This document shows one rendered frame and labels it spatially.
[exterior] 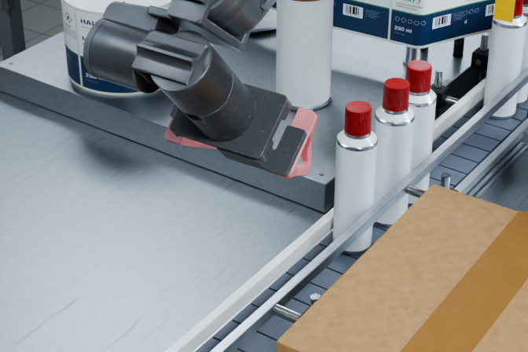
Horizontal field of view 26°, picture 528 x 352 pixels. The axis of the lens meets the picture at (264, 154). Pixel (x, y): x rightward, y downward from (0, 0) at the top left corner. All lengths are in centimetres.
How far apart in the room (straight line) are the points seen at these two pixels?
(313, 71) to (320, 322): 84
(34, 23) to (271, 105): 333
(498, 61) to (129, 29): 89
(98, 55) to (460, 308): 39
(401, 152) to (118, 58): 58
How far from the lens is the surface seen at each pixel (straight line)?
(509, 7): 170
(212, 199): 169
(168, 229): 162
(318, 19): 175
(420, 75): 150
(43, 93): 195
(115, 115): 184
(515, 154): 181
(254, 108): 103
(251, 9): 99
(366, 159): 141
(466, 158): 171
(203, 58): 96
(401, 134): 147
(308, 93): 180
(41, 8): 446
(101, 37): 101
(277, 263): 141
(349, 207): 145
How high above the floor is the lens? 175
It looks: 31 degrees down
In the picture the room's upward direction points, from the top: straight up
